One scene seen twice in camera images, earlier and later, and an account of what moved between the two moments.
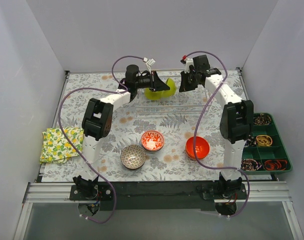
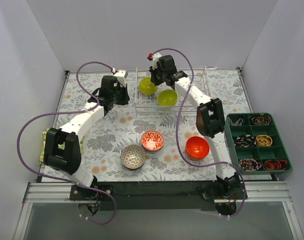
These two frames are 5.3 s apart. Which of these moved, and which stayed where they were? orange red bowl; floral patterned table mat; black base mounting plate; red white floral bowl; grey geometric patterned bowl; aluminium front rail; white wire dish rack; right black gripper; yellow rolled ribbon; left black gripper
Moved: left black gripper; right black gripper
Stayed: aluminium front rail; yellow rolled ribbon; white wire dish rack; floral patterned table mat; red white floral bowl; black base mounting plate; grey geometric patterned bowl; orange red bowl
